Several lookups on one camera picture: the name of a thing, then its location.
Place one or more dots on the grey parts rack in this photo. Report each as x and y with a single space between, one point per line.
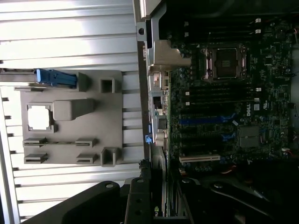
70 130

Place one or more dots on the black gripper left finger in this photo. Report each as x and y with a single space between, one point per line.
105 205

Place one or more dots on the white expansion slot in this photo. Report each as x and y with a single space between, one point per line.
198 158

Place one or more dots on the blue card retention clip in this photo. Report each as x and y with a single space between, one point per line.
148 138

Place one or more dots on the black expansion slot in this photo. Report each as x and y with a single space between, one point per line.
201 138

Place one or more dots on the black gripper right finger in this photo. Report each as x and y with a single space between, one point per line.
222 205

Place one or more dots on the black RAM slot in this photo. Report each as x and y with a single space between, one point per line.
222 92

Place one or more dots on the blue expansion slot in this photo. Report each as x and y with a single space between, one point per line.
201 121

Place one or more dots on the green motherboard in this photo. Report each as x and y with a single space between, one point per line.
268 81

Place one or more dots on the silver CPU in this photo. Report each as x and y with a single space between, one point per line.
39 117

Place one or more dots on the green RAM stick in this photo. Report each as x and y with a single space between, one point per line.
60 142

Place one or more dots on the open black PC case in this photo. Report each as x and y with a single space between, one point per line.
149 30

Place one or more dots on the silver chipset heatsink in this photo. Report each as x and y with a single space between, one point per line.
248 136

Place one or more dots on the CPU socket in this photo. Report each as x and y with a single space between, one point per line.
224 63

